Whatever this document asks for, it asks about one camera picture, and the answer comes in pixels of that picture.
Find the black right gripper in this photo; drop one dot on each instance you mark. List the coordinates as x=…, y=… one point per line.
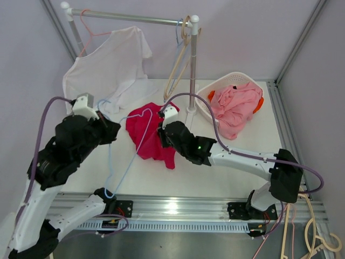
x=161, y=135

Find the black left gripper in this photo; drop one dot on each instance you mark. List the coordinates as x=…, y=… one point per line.
x=110, y=129

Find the magenta t shirt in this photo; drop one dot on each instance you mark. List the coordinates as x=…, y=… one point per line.
x=141, y=125

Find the pink t shirt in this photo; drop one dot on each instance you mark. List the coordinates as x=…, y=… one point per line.
x=233, y=107

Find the beige plastic hanger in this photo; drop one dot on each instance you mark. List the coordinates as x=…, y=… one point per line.
x=188, y=30

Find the blue plastic hanger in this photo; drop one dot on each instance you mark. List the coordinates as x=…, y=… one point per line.
x=182, y=43

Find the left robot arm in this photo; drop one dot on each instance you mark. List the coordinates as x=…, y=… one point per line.
x=76, y=137

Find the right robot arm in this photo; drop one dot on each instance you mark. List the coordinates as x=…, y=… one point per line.
x=282, y=175

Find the white rack base foot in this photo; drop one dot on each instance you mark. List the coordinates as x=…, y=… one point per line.
x=190, y=118

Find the pale pink tank top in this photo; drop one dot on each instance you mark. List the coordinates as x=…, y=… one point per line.
x=113, y=74

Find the silver rack upright pole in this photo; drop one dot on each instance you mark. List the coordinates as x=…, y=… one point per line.
x=193, y=64

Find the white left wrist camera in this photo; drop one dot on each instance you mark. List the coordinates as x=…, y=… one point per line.
x=83, y=106

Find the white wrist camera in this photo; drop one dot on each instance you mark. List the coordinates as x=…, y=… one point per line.
x=83, y=106
x=169, y=115

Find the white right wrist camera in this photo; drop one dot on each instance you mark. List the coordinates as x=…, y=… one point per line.
x=169, y=115

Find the aluminium mounting rail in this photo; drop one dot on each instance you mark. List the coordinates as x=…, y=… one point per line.
x=164, y=208

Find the white slotted cable duct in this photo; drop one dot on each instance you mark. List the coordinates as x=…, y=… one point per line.
x=161, y=226

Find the pink wire hanger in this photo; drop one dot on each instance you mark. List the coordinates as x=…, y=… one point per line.
x=90, y=32

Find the silver clothes rack rail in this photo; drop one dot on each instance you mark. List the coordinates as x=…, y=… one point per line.
x=131, y=18

